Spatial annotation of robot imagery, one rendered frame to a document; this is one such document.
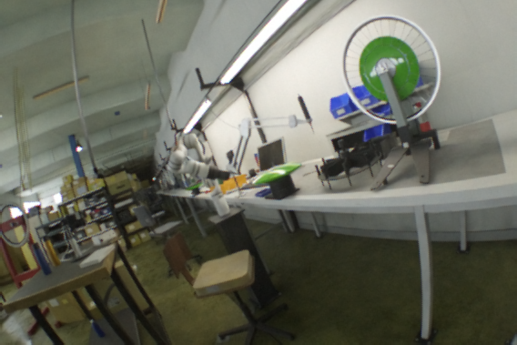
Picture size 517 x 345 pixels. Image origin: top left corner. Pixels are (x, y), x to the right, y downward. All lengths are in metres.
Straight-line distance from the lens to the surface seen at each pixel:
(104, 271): 1.23
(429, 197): 0.77
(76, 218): 1.76
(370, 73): 1.13
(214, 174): 1.15
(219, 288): 1.35
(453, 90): 1.63
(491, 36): 1.62
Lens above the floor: 1.24
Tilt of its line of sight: 1 degrees down
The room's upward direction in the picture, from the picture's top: 21 degrees counter-clockwise
